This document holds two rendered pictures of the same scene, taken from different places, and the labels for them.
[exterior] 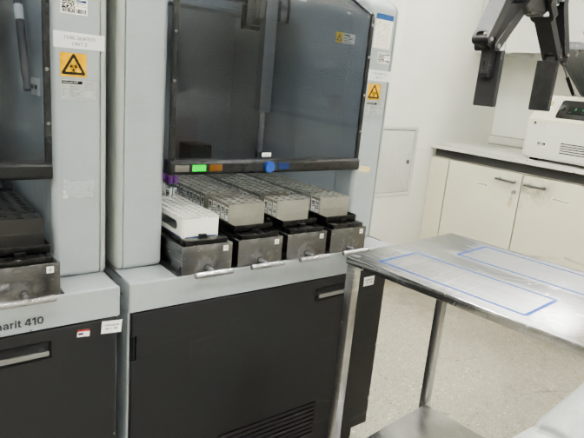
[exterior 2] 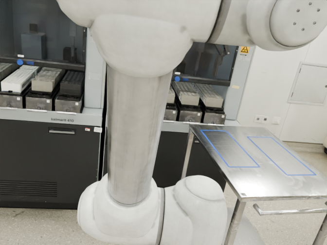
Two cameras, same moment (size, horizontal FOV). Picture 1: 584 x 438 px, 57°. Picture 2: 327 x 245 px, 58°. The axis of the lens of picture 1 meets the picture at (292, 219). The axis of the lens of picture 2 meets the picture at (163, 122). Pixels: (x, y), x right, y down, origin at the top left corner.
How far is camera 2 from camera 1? 70 cm
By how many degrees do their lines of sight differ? 27
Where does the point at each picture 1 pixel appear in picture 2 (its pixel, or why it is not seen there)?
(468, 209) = not seen: outside the picture
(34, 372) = (69, 138)
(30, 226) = (75, 87)
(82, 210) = (95, 84)
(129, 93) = not seen: hidden behind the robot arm
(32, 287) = (70, 108)
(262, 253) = (166, 115)
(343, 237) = (211, 117)
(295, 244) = (184, 115)
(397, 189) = (315, 101)
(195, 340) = not seen: hidden behind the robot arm
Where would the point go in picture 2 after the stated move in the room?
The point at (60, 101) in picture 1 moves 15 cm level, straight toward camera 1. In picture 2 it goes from (89, 43) to (79, 46)
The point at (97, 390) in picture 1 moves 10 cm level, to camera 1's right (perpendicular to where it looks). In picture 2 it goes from (91, 151) to (104, 157)
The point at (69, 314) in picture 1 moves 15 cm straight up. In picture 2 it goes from (82, 121) to (83, 96)
